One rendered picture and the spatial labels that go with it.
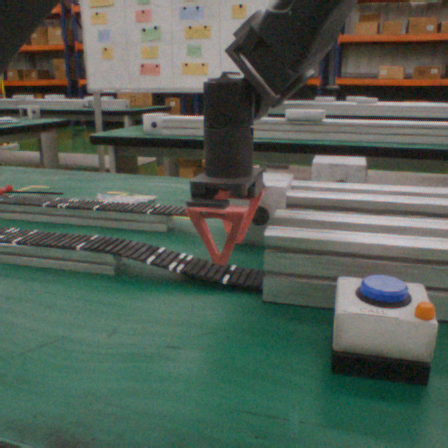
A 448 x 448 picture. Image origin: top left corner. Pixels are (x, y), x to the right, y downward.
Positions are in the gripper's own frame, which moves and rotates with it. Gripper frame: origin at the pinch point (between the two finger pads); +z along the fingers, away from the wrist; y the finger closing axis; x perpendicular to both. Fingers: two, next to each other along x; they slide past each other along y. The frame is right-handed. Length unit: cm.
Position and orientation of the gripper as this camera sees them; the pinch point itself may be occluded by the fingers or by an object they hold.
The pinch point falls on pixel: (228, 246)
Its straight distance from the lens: 57.0
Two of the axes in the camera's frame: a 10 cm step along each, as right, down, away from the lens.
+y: 2.6, -3.0, 9.2
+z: 0.0, 9.5, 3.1
